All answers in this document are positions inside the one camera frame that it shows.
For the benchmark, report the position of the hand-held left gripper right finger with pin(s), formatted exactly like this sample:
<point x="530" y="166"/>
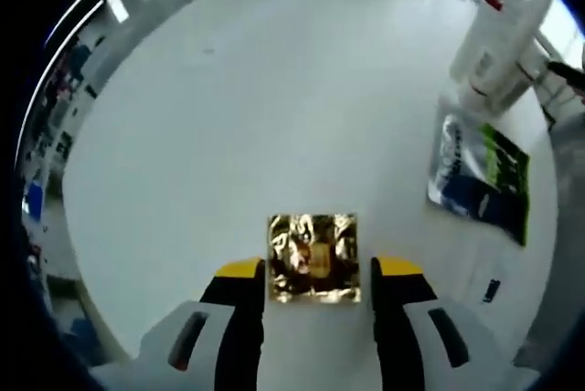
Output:
<point x="439" y="341"/>

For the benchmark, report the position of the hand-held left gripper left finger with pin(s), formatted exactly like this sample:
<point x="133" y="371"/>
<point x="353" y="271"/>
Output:
<point x="192" y="341"/>

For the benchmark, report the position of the small clear skincare sachet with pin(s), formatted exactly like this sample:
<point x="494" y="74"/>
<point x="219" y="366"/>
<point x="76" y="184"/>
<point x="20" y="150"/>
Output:
<point x="492" y="290"/>

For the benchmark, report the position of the small white skincare tube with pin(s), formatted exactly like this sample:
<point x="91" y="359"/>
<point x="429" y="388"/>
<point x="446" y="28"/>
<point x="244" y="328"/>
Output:
<point x="480" y="76"/>

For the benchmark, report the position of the gold foil skincare sachet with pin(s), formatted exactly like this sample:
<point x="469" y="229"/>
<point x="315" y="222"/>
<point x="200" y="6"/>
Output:
<point x="313" y="258"/>

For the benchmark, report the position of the blue silver skincare sachet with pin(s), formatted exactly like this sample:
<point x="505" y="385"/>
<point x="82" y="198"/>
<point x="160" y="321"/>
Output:
<point x="457" y="172"/>

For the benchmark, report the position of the blue storage crate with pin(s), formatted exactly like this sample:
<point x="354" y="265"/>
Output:
<point x="35" y="201"/>

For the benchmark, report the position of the ceiling light strip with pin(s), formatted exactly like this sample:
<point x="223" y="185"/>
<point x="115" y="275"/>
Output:
<point x="50" y="71"/>
<point x="80" y="5"/>

